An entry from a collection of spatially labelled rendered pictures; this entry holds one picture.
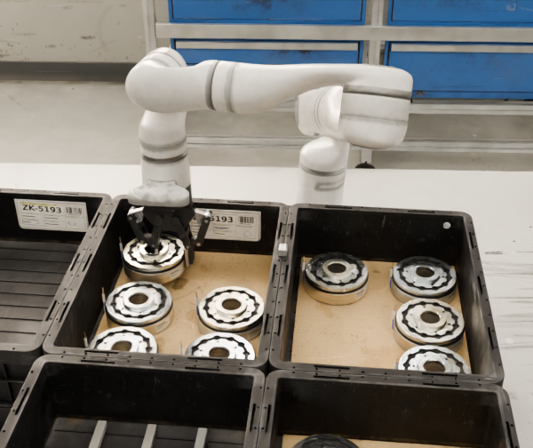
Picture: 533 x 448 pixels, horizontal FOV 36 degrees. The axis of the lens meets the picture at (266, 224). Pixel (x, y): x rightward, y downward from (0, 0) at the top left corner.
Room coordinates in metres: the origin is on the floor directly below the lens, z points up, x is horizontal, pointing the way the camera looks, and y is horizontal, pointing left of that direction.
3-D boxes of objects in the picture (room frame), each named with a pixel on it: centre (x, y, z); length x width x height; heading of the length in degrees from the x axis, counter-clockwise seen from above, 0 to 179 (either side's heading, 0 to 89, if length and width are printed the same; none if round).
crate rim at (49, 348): (0.98, 0.13, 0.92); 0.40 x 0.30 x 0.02; 175
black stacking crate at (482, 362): (0.95, -0.17, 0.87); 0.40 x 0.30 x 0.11; 175
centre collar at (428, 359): (0.84, -0.23, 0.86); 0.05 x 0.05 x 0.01
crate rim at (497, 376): (0.95, -0.17, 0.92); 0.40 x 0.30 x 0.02; 175
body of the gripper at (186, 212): (1.09, 0.15, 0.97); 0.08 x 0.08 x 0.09
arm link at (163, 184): (1.08, 0.16, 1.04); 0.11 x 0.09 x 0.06; 175
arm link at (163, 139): (1.10, 0.15, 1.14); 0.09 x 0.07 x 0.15; 164
